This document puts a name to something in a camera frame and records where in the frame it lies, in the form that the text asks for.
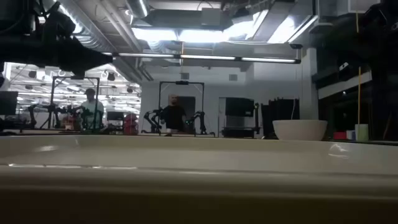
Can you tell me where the cream plastic serving tray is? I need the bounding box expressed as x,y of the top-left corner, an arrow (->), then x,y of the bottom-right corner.
0,134 -> 398,224

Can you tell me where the smooth silver ventilation duct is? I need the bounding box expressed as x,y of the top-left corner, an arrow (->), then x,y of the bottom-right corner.
124,0 -> 150,19

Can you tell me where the white ceramic bowl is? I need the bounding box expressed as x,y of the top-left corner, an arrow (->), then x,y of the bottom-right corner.
272,119 -> 328,141

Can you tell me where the long ceiling light bar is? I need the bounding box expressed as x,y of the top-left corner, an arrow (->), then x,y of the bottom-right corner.
104,52 -> 302,65

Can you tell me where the black partition screen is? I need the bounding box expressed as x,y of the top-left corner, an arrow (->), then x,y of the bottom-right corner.
261,98 -> 301,140

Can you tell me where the black monitor on cart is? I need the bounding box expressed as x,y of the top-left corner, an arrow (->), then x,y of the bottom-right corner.
221,96 -> 262,138

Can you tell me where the black robot station frame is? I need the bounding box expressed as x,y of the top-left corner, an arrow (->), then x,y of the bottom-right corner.
158,81 -> 205,137
49,75 -> 101,131

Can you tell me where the light green cylindrical container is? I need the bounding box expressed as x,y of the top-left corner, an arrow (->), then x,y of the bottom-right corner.
354,123 -> 370,142

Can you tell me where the black computer monitor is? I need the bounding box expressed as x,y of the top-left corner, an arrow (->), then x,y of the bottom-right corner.
0,91 -> 19,116

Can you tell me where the person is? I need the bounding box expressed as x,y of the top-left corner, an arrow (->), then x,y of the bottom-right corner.
80,88 -> 105,131
160,94 -> 187,137

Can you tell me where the ribbed silver ventilation duct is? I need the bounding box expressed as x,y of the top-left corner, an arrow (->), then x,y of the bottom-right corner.
57,0 -> 119,53

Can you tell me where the yellow power cable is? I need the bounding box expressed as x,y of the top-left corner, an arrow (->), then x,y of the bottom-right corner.
355,11 -> 362,125

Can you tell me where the red tool cabinet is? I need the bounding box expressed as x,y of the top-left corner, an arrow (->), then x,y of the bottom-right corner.
123,113 -> 139,136

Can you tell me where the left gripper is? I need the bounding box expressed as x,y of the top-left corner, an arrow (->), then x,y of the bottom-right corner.
0,34 -> 114,75

